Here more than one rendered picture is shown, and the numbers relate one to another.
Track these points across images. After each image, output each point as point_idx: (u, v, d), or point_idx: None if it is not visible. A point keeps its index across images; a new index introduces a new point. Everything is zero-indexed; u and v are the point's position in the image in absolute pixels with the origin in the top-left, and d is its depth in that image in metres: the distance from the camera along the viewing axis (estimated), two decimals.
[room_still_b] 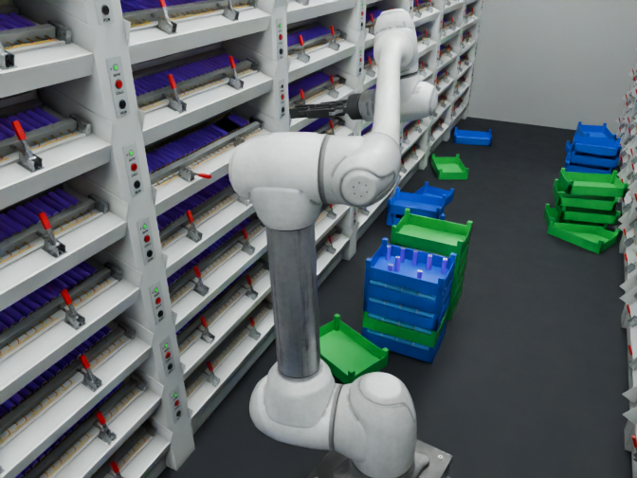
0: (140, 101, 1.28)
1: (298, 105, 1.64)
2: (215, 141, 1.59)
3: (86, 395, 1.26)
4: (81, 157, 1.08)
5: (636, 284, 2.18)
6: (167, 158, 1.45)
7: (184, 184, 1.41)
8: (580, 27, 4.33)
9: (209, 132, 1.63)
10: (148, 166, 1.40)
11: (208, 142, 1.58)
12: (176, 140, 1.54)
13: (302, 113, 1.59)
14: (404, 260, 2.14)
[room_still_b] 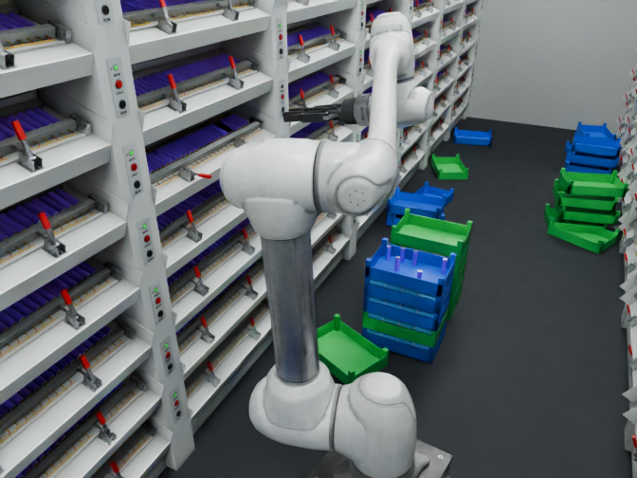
0: (140, 101, 1.28)
1: (291, 108, 1.61)
2: (215, 141, 1.59)
3: (86, 395, 1.26)
4: (81, 157, 1.08)
5: (636, 284, 2.18)
6: (167, 158, 1.45)
7: (184, 184, 1.41)
8: (580, 27, 4.33)
9: (209, 132, 1.63)
10: (148, 166, 1.40)
11: (208, 142, 1.58)
12: (176, 140, 1.54)
13: (296, 117, 1.56)
14: (404, 260, 2.14)
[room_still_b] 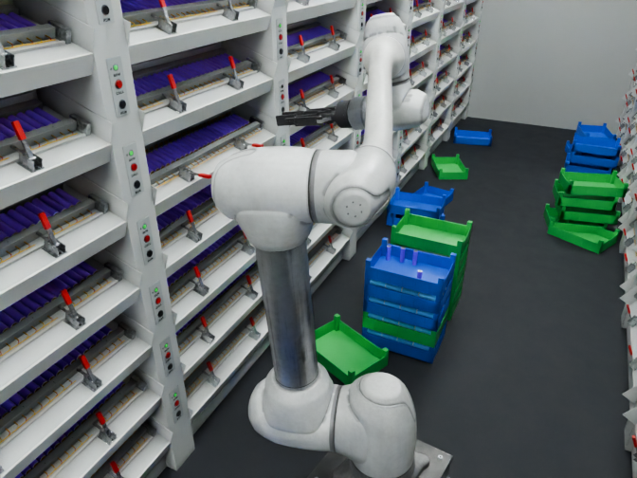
0: (140, 101, 1.28)
1: (282, 125, 1.57)
2: (215, 141, 1.59)
3: (86, 395, 1.26)
4: (81, 157, 1.08)
5: (636, 284, 2.18)
6: (167, 158, 1.45)
7: (184, 184, 1.41)
8: (580, 27, 4.33)
9: (209, 132, 1.63)
10: (148, 166, 1.40)
11: (208, 142, 1.58)
12: (176, 140, 1.54)
13: (300, 115, 1.58)
14: (404, 260, 2.14)
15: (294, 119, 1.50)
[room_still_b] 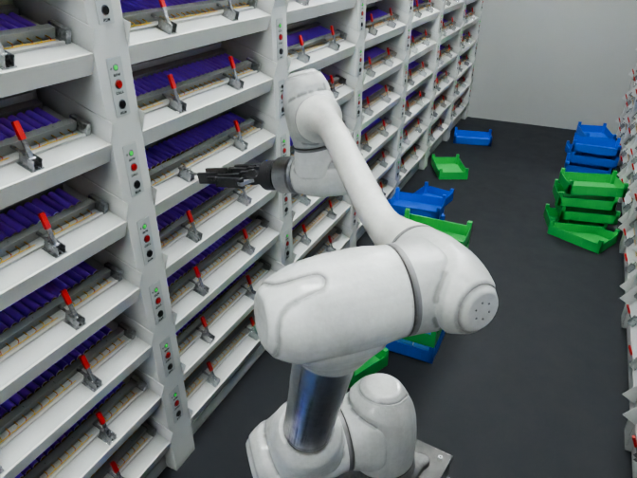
0: (140, 101, 1.28)
1: (204, 182, 1.40)
2: (210, 138, 1.59)
3: (86, 395, 1.26)
4: (81, 157, 1.08)
5: (636, 284, 2.18)
6: (162, 156, 1.45)
7: (184, 184, 1.41)
8: (580, 27, 4.33)
9: (205, 130, 1.63)
10: None
11: (203, 139, 1.58)
12: (172, 137, 1.54)
13: None
14: None
15: (214, 179, 1.33)
